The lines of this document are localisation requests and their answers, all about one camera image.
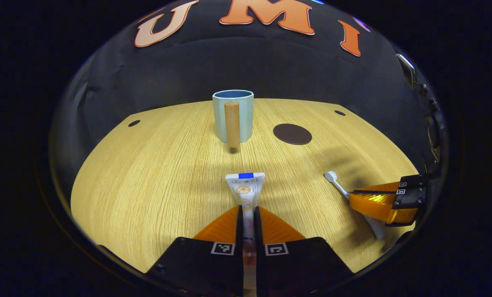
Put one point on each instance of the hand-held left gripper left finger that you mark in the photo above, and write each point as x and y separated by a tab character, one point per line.
239	231

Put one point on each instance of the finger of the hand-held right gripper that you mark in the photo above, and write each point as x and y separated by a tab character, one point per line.
413	181
374	204

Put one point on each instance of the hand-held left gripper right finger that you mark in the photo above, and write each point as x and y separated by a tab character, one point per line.
257	231

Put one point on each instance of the white toothbrush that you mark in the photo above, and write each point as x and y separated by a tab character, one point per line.
341	189

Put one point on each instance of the white toothpaste tube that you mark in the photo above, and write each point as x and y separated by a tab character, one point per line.
246	189

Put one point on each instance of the dark brown round coaster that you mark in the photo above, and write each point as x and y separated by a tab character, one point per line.
292	134

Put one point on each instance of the light blue cup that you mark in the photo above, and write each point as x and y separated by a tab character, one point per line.
246	119

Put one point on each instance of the black backdrop cloth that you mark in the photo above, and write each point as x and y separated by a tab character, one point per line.
188	70

